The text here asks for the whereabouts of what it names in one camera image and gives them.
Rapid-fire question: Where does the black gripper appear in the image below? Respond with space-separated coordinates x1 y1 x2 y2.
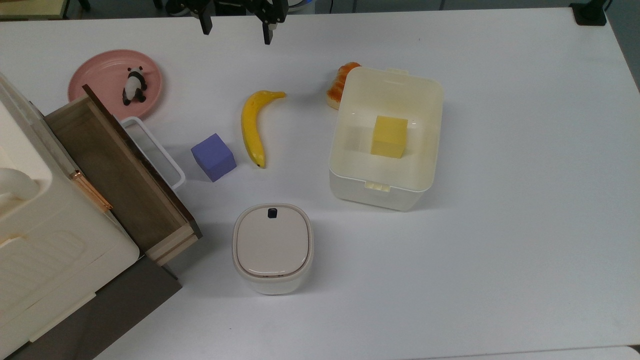
167 0 291 46

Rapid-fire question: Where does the cream plastic storage box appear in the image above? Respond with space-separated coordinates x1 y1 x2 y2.
328 66 445 212

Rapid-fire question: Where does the yellow toy banana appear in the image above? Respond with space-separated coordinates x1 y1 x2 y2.
240 90 287 169

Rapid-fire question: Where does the toy bread loaf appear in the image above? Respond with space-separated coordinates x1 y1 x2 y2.
326 62 362 111

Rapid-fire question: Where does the small panda figurine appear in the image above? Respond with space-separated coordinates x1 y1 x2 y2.
122 66 148 106

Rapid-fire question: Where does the purple foam cube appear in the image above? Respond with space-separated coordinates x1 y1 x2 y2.
190 133 237 183

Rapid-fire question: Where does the pink round plate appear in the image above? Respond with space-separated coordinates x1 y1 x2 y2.
68 49 164 121

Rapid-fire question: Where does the yellow foam cube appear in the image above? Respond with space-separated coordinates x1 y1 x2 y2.
370 115 409 160

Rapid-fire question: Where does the brown wooden drawer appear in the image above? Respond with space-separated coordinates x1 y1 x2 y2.
44 84 203 267

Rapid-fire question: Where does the yellow wooden desk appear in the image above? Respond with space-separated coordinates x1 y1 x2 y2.
0 0 70 21

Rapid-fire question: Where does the cream lidded trash bin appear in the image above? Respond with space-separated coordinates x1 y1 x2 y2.
231 203 315 296

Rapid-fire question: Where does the cream plastic cabinet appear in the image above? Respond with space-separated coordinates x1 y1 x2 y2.
0 72 141 358

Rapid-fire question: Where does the dark brown base board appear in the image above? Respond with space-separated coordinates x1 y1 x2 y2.
5 255 183 360

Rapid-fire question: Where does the copper cabinet door handle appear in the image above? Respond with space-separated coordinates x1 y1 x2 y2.
69 169 113 213

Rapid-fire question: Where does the black camera stand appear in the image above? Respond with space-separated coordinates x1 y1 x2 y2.
569 0 612 27

